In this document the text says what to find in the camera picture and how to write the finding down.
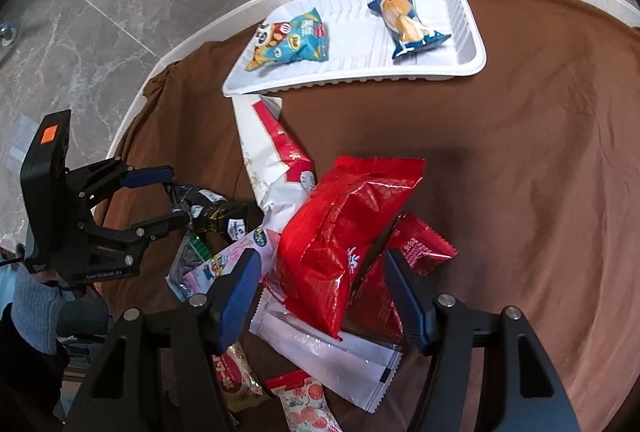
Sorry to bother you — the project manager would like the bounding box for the yellow flowered snack packet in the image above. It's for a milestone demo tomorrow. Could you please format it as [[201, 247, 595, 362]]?
[[212, 342, 266, 413]]

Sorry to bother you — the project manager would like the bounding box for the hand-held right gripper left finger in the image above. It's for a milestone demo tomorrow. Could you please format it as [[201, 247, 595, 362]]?
[[62, 248, 263, 432]]

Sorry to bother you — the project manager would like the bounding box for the green-topped seaweed packet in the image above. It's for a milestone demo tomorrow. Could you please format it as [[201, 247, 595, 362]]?
[[166, 234, 208, 300]]

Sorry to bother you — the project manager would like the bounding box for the black snack packet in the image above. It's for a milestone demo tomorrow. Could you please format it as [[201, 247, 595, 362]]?
[[162, 182, 263, 242]]

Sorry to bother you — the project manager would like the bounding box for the pink cartoon snack packet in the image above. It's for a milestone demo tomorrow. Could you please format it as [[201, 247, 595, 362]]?
[[182, 227, 281, 300]]

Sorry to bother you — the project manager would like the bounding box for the person's left forearm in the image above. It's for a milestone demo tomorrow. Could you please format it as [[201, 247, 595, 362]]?
[[0, 269, 71, 432]]

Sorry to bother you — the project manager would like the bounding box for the white clear-window packet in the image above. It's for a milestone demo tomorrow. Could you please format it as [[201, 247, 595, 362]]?
[[248, 292, 404, 414]]

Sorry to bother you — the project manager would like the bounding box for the brown cloth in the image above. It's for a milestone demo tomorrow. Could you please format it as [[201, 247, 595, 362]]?
[[92, 0, 640, 432]]

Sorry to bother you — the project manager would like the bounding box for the small red snack packet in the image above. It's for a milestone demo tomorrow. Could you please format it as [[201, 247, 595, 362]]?
[[347, 212, 459, 345]]

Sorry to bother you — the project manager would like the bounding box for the blue chips packet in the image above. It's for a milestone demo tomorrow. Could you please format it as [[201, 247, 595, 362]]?
[[244, 6, 331, 73]]

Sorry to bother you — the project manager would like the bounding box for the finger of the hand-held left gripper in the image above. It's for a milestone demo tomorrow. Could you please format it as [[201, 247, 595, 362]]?
[[67, 158, 174, 208], [82, 210, 193, 258]]

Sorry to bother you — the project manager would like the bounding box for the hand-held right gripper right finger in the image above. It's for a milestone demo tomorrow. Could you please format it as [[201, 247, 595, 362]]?
[[382, 248, 581, 432]]

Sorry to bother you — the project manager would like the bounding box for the white plastic tray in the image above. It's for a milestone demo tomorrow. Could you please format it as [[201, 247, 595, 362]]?
[[221, 0, 487, 99]]

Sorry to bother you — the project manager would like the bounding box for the red-edged peach candy packet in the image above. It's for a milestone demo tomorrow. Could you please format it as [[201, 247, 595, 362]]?
[[265, 370, 346, 432]]

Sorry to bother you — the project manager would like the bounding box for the large red snack packet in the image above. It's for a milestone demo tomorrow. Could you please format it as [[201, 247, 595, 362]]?
[[262, 155, 427, 340]]

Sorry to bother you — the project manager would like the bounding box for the blue wrapped cake packet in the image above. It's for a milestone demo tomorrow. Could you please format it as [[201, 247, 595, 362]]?
[[367, 0, 452, 59]]

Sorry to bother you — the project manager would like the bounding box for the white and red long packet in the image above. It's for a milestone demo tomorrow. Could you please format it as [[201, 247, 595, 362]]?
[[232, 94, 318, 230]]

